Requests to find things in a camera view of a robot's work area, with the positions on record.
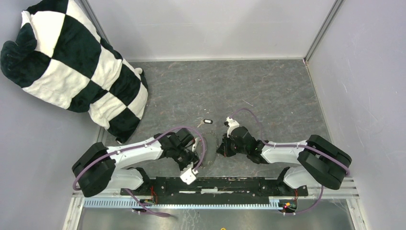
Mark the key with black tag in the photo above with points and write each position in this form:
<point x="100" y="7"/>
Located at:
<point x="204" y="121"/>

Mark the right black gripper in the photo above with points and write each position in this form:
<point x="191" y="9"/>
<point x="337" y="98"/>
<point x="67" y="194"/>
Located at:
<point x="223" y="149"/>

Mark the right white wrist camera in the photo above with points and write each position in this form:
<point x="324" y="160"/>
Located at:
<point x="231" y="123"/>

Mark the left aluminium corner post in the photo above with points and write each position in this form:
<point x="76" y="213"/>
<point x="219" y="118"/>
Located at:
<point x="85" y="4"/>

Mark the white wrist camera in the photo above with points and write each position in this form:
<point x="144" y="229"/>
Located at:
<point x="188" y="175"/>
<point x="231" y="123"/>

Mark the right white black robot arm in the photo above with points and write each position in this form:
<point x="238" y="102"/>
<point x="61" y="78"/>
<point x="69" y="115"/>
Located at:
<point x="316" y="160"/>

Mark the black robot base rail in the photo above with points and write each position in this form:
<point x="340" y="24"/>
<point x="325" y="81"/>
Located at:
<point x="214" y="190"/>

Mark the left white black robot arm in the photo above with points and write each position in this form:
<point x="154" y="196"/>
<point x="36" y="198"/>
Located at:
<point x="101" y="167"/>

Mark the black white checkered blanket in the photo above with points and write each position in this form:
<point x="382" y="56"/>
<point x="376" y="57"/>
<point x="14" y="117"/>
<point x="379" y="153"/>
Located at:
<point x="59" y="57"/>

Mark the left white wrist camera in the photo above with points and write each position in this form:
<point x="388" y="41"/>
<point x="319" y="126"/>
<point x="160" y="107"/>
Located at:
<point x="188" y="175"/>

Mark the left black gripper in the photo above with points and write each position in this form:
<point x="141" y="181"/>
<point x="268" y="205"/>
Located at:
<point x="194" y="160"/>

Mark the right aluminium corner post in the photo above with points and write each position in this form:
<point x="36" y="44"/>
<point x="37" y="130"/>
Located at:
<point x="323" y="29"/>

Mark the aluminium corner post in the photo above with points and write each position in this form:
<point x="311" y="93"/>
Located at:
<point x="323" y="29"/>
<point x="85" y="4"/>

